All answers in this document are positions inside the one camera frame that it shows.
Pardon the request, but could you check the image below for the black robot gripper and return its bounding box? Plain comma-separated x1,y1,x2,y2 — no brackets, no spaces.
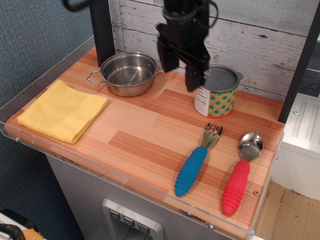
156,4,216,92

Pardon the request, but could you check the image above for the green orange dotted toy can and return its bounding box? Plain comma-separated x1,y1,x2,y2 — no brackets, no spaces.
194,64,243,118

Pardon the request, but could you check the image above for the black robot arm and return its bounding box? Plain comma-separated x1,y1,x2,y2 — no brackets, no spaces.
156,0,219,92

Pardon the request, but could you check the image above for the small stainless steel pot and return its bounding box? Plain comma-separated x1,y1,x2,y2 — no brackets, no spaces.
87,52,162,97

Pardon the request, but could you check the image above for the clear acrylic table guard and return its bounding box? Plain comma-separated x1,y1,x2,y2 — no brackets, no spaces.
0,44,284,240

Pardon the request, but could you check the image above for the yellow folded cloth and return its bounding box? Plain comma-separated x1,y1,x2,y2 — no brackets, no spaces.
17,80,108,144

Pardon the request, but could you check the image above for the white toy furniture piece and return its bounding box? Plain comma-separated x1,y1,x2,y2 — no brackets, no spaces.
271,93,320,200

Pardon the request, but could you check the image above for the grey toy fridge cabinet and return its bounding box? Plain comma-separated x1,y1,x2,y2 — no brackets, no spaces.
46,154,255,240

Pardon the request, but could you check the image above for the silver dispenser button panel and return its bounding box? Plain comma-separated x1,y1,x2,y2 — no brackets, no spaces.
102,198,164,240

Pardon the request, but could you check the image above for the black and orange object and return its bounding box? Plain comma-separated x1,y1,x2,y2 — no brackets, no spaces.
0,209,45,240

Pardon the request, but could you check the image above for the blue handled fork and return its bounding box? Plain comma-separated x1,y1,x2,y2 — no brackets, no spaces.
174,123,224,197

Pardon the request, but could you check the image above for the dark vertical post left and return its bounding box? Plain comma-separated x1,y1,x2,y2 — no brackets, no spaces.
89,0,115,67

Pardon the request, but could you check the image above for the dark vertical post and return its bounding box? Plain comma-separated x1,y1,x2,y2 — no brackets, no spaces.
278,1,320,124
89,0,115,67

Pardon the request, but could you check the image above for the red handled spoon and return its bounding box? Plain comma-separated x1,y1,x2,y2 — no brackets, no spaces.
222,132,263,216

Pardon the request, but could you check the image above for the dark vertical post right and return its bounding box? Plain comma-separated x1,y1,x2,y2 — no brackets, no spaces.
278,1,320,124

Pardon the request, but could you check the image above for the black sleeved cable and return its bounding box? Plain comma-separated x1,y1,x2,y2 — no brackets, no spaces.
62,0,93,12

